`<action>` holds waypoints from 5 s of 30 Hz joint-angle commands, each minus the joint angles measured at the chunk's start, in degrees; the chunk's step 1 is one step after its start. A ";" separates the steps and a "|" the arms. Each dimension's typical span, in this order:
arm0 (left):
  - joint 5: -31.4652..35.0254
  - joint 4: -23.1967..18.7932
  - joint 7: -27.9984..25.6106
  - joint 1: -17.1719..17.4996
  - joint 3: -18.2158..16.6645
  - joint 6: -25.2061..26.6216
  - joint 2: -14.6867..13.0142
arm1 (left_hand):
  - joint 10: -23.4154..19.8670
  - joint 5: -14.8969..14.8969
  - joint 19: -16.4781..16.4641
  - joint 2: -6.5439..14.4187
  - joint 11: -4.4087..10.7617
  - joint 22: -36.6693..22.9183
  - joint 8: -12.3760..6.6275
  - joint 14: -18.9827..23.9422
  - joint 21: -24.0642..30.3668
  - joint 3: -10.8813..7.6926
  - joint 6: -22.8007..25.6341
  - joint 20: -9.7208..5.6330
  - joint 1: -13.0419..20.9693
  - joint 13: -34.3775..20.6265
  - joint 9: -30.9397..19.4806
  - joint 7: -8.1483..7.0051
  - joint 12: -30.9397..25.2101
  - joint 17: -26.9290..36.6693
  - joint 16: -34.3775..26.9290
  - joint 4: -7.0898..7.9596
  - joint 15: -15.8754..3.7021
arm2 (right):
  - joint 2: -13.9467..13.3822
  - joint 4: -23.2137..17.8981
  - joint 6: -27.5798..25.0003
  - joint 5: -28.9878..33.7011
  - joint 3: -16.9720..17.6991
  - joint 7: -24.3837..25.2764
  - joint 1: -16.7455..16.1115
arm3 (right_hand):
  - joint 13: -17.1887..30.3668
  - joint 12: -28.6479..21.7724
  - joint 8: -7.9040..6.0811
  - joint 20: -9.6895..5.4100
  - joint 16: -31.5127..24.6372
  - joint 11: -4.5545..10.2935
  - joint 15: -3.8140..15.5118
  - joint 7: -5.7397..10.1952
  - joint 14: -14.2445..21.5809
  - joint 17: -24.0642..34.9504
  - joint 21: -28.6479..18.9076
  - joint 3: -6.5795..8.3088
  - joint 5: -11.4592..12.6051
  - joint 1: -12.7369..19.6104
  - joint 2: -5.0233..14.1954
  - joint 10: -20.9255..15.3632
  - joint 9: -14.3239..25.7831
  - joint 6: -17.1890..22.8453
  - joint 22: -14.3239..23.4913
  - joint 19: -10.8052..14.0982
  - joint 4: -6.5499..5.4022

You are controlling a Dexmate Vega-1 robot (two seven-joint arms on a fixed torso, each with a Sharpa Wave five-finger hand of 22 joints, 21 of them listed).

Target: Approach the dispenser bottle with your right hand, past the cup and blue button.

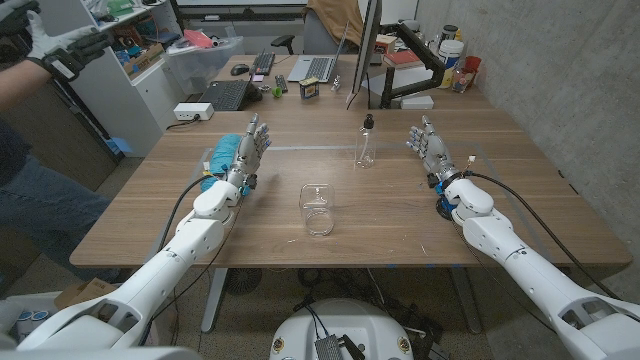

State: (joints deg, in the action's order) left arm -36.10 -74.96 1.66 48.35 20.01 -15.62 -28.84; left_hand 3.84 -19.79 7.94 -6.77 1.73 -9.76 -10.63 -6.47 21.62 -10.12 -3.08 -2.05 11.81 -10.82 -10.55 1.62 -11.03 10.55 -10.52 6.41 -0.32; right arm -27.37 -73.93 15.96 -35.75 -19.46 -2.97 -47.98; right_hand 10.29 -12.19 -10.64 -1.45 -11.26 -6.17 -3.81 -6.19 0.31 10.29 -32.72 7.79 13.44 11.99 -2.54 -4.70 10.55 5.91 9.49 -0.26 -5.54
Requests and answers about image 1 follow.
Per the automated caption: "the small white flat box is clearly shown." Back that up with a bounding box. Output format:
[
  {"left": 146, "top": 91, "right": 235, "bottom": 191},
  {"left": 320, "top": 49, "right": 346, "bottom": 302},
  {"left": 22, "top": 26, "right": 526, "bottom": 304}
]
[{"left": 399, "top": 94, "right": 435, "bottom": 111}]

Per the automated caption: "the white tub blue label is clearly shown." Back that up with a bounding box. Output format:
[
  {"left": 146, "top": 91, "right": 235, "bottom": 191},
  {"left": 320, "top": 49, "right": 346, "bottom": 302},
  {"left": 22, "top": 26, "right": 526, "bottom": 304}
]
[{"left": 438, "top": 39, "right": 466, "bottom": 90}]

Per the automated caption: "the blue push button black base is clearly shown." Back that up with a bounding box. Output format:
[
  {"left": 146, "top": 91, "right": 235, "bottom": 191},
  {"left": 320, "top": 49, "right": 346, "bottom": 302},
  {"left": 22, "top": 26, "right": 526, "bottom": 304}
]
[{"left": 434, "top": 195, "right": 457, "bottom": 222}]

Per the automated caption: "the grey table leg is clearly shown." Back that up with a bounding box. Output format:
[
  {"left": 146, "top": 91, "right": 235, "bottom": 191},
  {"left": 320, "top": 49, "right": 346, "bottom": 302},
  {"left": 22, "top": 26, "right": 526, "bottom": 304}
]
[
  {"left": 200, "top": 268, "right": 229, "bottom": 334},
  {"left": 448, "top": 266, "right": 483, "bottom": 336}
]

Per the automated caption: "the silver open laptop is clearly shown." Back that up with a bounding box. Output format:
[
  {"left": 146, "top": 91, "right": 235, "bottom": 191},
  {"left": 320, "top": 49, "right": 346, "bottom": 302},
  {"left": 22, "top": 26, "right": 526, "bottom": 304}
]
[{"left": 286, "top": 22, "right": 351, "bottom": 84}]

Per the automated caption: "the brown cardboard box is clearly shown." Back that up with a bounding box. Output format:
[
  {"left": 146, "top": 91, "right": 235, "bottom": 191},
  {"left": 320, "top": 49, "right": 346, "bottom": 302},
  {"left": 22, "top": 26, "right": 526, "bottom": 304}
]
[{"left": 53, "top": 277, "right": 120, "bottom": 311}]

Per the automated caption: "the person in blue jeans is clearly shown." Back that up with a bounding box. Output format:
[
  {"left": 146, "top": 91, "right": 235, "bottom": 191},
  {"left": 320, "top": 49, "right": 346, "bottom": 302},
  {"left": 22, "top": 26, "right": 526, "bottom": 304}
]
[{"left": 0, "top": 117, "right": 121, "bottom": 284}]

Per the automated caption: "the clear glass jar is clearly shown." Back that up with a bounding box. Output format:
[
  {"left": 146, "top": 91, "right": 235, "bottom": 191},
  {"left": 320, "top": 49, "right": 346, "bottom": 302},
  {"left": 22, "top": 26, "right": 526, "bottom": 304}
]
[{"left": 451, "top": 69, "right": 474, "bottom": 95}]

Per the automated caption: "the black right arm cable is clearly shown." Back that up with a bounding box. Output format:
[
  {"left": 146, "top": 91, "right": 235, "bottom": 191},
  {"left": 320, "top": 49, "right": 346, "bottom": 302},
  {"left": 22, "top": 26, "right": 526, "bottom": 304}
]
[{"left": 465, "top": 170, "right": 624, "bottom": 303}]

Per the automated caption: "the tan jacket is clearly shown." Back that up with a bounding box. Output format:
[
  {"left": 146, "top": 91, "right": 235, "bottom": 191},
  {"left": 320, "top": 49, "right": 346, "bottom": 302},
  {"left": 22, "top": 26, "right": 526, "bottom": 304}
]
[{"left": 305, "top": 0, "right": 365, "bottom": 47}]

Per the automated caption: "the pink flat package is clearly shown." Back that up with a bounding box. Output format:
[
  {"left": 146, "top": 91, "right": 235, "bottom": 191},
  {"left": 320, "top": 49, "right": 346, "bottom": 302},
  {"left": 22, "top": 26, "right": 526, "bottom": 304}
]
[{"left": 182, "top": 28, "right": 217, "bottom": 50}]

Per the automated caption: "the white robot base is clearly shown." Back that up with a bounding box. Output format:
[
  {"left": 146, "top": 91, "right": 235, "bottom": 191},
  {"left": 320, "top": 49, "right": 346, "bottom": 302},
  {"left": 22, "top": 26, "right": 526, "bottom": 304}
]
[{"left": 269, "top": 298, "right": 415, "bottom": 360}]

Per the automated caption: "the clear dispenser bottle black pump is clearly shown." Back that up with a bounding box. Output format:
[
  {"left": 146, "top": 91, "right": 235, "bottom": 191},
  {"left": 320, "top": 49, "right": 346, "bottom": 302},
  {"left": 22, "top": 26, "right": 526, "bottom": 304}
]
[{"left": 353, "top": 113, "right": 377, "bottom": 170}]

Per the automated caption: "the black white gloved person hand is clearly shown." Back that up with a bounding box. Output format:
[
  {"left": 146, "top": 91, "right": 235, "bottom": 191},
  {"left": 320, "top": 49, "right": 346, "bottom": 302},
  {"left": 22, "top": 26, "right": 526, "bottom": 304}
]
[
  {"left": 0, "top": 0, "right": 42, "bottom": 37},
  {"left": 24, "top": 10, "right": 115, "bottom": 84}
]

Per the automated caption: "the white storage bin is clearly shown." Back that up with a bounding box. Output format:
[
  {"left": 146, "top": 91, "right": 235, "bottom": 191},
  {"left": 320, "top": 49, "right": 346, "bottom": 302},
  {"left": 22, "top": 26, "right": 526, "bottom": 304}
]
[{"left": 0, "top": 292, "right": 57, "bottom": 350}]

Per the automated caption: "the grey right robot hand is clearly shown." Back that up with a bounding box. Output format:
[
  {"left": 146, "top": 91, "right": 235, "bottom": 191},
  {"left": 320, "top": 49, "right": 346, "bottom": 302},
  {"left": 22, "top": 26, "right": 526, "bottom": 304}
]
[{"left": 406, "top": 114, "right": 464, "bottom": 190}]

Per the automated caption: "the white shelf cabinet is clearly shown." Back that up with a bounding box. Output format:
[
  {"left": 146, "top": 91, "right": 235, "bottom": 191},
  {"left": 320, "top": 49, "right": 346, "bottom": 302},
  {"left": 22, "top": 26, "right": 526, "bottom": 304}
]
[{"left": 37, "top": 0, "right": 180, "bottom": 158}]

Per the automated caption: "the small yellow black box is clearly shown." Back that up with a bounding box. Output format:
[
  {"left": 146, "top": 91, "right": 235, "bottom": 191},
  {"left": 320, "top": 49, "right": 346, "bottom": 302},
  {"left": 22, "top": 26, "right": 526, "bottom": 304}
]
[{"left": 298, "top": 76, "right": 321, "bottom": 101}]

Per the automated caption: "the cardboard box in shelf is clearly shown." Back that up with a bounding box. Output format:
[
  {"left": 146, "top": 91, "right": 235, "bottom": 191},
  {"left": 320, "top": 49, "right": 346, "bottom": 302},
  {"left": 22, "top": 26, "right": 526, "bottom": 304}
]
[{"left": 121, "top": 42, "right": 167, "bottom": 77}]

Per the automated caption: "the black slim keyboard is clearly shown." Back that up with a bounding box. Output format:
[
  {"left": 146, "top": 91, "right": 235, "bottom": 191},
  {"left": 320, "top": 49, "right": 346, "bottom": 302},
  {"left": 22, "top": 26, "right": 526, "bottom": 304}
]
[{"left": 249, "top": 49, "right": 277, "bottom": 77}]

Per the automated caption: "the white power strip box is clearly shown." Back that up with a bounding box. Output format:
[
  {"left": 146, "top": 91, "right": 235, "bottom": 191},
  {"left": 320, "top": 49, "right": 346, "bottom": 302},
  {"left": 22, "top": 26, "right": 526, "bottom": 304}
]
[{"left": 173, "top": 102, "right": 215, "bottom": 122}]

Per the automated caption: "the grey office chair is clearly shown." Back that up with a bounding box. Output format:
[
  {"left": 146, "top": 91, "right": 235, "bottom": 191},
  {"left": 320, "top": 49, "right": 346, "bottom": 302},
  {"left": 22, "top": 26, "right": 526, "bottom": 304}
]
[{"left": 271, "top": 7, "right": 362, "bottom": 56}]

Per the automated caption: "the bare person forearm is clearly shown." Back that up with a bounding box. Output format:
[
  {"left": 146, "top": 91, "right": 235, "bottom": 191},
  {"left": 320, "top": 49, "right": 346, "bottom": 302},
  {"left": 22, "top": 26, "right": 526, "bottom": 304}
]
[{"left": 0, "top": 58, "right": 54, "bottom": 112}]

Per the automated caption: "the clear plastic storage bin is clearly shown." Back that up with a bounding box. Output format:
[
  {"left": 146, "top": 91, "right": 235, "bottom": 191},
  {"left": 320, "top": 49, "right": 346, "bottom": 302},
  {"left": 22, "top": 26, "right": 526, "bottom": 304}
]
[{"left": 163, "top": 35, "right": 245, "bottom": 96}]

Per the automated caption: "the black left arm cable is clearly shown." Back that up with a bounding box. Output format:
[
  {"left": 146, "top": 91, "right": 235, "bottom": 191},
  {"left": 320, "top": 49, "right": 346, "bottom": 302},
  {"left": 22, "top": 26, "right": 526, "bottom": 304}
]
[{"left": 157, "top": 173, "right": 216, "bottom": 251}]

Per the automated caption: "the teal cloth roll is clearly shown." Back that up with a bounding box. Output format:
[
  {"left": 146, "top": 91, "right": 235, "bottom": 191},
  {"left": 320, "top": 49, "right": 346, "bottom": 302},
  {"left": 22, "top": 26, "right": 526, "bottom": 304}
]
[{"left": 199, "top": 133, "right": 244, "bottom": 194}]

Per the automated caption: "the black laptop keyboard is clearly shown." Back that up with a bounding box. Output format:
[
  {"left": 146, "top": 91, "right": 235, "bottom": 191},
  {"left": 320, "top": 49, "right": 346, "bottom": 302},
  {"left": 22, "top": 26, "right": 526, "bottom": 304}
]
[{"left": 198, "top": 78, "right": 252, "bottom": 112}]

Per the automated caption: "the red book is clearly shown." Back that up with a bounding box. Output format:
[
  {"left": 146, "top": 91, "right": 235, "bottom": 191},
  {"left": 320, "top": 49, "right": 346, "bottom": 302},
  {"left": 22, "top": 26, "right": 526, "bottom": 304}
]
[{"left": 382, "top": 49, "right": 425, "bottom": 70}]

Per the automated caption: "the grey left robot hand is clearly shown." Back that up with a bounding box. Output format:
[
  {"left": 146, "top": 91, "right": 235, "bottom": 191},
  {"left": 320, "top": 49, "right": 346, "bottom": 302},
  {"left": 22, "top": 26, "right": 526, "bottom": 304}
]
[{"left": 225, "top": 112, "right": 273, "bottom": 195}]

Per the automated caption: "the red plastic cup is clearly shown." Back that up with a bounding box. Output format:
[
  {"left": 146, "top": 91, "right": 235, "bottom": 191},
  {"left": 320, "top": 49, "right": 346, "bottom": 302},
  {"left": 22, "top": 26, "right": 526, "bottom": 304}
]
[{"left": 462, "top": 55, "right": 483, "bottom": 89}]

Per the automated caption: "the black round fan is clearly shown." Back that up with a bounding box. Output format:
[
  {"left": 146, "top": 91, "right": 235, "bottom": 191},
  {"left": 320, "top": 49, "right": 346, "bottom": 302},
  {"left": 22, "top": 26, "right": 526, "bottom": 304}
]
[{"left": 224, "top": 268, "right": 264, "bottom": 296}]

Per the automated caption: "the thin computer monitor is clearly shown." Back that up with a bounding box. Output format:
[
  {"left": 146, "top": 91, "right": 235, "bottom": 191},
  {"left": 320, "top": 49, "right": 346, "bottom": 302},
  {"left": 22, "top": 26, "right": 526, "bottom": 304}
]
[{"left": 348, "top": 0, "right": 384, "bottom": 97}]

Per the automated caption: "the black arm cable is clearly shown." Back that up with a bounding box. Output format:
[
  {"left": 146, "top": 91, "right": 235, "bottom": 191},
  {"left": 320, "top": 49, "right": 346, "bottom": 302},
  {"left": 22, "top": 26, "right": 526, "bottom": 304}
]
[
  {"left": 157, "top": 173, "right": 216, "bottom": 251},
  {"left": 465, "top": 170, "right": 624, "bottom": 303}
]

